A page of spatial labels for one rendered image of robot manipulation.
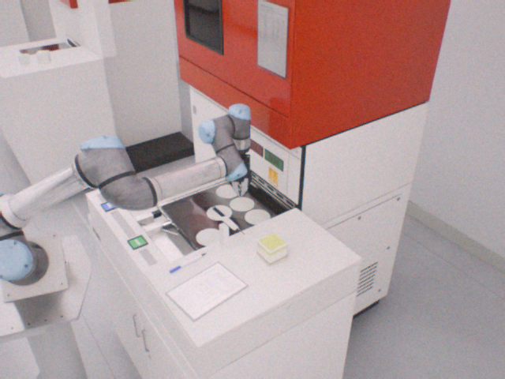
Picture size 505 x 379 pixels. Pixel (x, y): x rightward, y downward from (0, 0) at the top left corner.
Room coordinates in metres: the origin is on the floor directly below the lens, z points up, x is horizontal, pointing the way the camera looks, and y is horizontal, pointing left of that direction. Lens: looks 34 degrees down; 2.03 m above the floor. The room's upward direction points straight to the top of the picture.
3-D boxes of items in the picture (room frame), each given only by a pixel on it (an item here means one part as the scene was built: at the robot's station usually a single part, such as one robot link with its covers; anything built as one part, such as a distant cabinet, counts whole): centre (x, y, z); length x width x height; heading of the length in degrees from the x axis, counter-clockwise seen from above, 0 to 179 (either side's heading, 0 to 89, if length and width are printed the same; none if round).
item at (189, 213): (1.52, 0.13, 0.90); 0.34 x 0.34 x 0.01; 35
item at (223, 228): (1.26, 0.08, 1.03); 0.06 x 0.04 x 0.13; 125
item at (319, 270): (1.15, -0.01, 0.89); 0.62 x 0.35 x 0.14; 125
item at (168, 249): (1.36, 0.34, 0.87); 0.36 x 0.08 x 0.03; 35
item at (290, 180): (1.81, 0.05, 1.02); 0.82 x 0.03 x 0.40; 35
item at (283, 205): (1.65, -0.04, 0.89); 0.44 x 0.02 x 0.10; 35
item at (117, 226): (1.37, 0.46, 0.89); 0.55 x 0.09 x 0.14; 35
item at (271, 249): (1.19, -0.07, 1.00); 0.07 x 0.07 x 0.07; 35
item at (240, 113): (1.53, 0.05, 1.29); 0.09 x 0.08 x 0.11; 127
